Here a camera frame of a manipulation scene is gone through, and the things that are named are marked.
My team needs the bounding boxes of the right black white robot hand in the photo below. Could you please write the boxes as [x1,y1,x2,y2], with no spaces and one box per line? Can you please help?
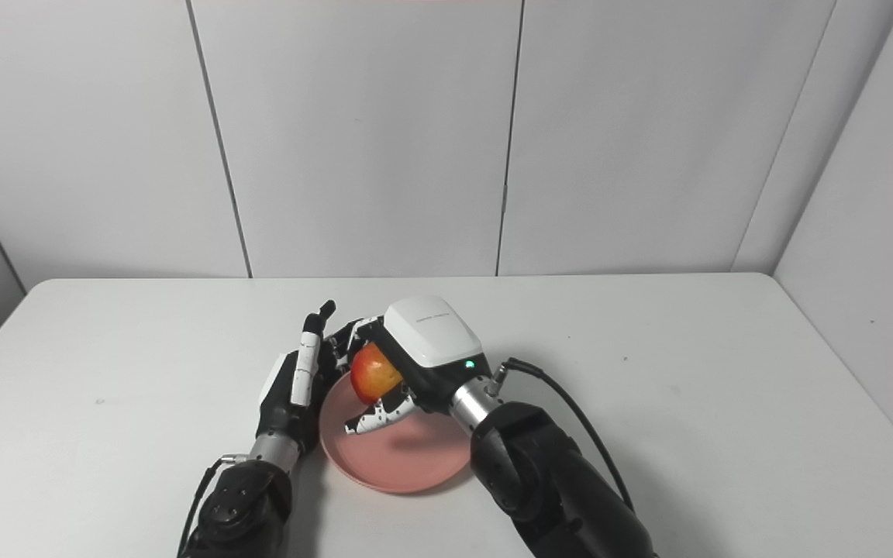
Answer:
[344,295,495,437]

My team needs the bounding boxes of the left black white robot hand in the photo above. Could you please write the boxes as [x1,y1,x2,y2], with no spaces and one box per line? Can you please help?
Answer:
[256,300,364,458]

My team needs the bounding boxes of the red yellow pomegranate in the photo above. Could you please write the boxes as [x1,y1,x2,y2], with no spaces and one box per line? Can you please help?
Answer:
[350,343,404,405]

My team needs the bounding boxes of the pink round plate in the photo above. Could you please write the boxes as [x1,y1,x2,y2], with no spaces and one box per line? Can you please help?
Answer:
[319,372,472,494]

